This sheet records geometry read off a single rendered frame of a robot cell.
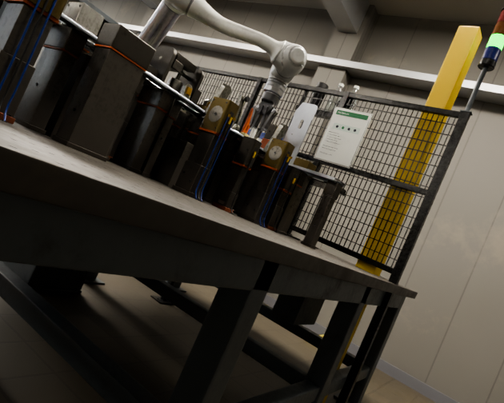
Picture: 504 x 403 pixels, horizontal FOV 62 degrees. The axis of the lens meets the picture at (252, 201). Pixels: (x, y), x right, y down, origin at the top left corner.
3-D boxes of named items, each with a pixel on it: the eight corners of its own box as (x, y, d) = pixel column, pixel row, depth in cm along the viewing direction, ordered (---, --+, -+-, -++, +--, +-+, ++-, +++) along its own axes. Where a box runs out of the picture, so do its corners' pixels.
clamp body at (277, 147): (258, 225, 161) (294, 143, 162) (235, 216, 169) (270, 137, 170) (266, 229, 167) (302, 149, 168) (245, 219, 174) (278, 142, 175)
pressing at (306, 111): (290, 169, 203) (318, 105, 204) (271, 163, 210) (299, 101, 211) (290, 169, 203) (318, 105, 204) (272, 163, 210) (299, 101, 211)
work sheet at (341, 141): (349, 168, 217) (373, 113, 218) (313, 157, 230) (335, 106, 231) (350, 169, 218) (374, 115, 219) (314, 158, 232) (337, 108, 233)
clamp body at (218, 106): (193, 199, 135) (236, 101, 136) (170, 189, 143) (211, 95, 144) (206, 205, 141) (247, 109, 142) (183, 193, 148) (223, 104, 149)
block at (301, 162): (278, 232, 194) (310, 161, 195) (265, 226, 199) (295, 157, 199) (286, 236, 200) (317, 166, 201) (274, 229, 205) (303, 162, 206)
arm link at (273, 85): (280, 79, 180) (274, 92, 180) (290, 89, 188) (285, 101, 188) (264, 77, 186) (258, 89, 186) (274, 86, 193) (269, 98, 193)
